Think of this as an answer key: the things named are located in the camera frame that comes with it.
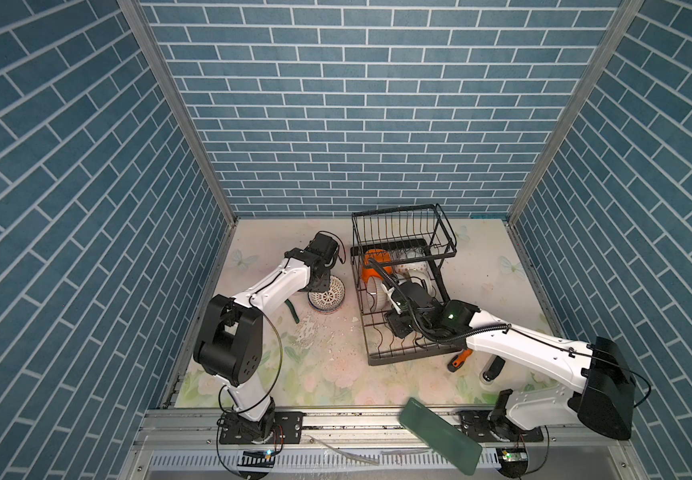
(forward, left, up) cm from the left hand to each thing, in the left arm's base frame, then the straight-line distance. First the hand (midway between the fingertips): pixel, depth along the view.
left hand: (315, 283), depth 92 cm
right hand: (-12, -22, +6) cm, 25 cm away
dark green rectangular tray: (-40, -33, -7) cm, 52 cm away
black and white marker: (-26, -49, -3) cm, 56 cm away
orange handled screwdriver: (-22, -42, -6) cm, 47 cm away
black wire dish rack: (+9, -31, +11) cm, 34 cm away
